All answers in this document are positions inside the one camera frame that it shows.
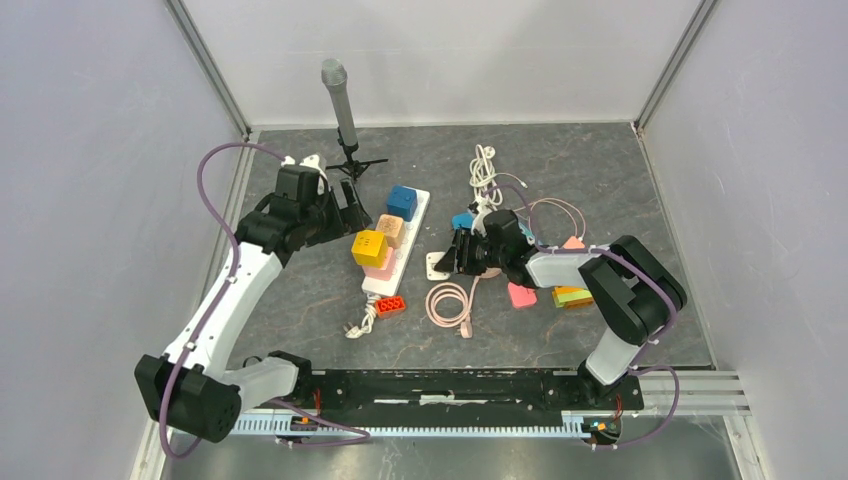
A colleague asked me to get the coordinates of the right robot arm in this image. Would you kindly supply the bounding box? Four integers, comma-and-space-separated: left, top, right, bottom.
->
434, 210, 688, 408

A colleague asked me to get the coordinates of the orange cube adapter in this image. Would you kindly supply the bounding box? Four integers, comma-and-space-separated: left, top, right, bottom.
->
375, 214, 406, 250

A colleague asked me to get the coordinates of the pink adapter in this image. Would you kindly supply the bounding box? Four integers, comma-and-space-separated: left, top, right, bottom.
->
362, 247, 396, 281

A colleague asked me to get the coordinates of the orange green lego stack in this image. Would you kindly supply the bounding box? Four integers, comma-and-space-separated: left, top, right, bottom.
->
552, 286, 594, 309

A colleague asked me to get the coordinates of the blue white cube adapter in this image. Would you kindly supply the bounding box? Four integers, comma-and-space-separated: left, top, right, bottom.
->
386, 185, 418, 222

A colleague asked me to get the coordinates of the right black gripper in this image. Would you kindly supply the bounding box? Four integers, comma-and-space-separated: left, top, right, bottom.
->
435, 227, 507, 276

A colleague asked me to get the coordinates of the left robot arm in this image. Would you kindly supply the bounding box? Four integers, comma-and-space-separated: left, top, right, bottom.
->
134, 166, 372, 443

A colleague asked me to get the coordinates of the white long power strip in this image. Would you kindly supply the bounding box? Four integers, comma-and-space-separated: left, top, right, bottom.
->
345, 187, 431, 339

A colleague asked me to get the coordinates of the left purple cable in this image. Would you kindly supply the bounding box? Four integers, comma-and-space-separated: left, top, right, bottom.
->
157, 142, 372, 460

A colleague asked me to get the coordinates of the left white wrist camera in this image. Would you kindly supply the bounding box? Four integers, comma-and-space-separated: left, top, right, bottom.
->
281, 154, 329, 195

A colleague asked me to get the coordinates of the white bundled cable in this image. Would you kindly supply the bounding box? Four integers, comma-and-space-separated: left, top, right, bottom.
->
467, 142, 528, 200

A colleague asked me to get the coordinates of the pink round socket with cable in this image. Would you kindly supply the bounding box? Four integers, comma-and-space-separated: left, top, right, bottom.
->
425, 268, 501, 339

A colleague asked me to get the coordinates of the pink adapter plug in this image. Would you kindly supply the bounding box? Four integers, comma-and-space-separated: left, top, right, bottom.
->
507, 283, 537, 309

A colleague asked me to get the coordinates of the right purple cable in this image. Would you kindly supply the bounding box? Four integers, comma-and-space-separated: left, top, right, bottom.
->
480, 183, 682, 452

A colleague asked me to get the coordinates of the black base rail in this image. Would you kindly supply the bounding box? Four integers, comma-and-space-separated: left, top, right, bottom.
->
250, 367, 645, 429

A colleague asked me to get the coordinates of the purple cable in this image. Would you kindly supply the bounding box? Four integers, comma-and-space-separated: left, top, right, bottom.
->
480, 183, 682, 452
157, 142, 372, 460

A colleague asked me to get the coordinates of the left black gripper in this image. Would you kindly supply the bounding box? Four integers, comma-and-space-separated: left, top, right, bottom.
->
300, 177, 372, 248

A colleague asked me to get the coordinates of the red lego brick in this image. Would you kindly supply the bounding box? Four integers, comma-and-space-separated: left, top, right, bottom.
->
375, 296, 407, 319

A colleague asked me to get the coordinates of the yellow cube adapter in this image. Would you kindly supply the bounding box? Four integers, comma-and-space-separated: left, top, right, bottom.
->
351, 230, 389, 268

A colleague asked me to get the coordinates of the grey microphone on tripod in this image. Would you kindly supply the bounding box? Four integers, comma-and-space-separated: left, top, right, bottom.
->
321, 58, 389, 182

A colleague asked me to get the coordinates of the blue adapter plug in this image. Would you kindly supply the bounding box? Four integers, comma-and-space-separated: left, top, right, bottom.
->
451, 211, 475, 230

